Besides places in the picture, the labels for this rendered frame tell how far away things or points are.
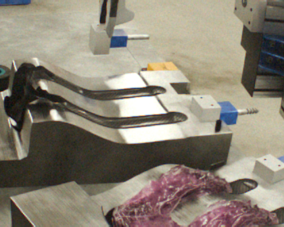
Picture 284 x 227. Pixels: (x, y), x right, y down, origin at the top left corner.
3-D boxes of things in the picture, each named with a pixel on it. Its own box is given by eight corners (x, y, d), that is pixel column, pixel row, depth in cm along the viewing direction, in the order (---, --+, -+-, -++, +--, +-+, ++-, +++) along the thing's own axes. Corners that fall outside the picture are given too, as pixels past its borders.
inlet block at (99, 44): (143, 43, 151) (146, 21, 148) (150, 53, 147) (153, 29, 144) (88, 46, 146) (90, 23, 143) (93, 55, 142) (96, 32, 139)
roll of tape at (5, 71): (-27, 83, 143) (-27, 69, 141) (-2, 74, 149) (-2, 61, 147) (-8, 95, 139) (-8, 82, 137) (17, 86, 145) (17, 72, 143)
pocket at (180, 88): (187, 98, 139) (190, 82, 138) (197, 111, 135) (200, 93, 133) (166, 99, 137) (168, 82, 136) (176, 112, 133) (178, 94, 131)
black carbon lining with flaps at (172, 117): (160, 93, 136) (166, 48, 132) (191, 134, 123) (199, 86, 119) (-1, 101, 122) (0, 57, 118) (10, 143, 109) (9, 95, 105)
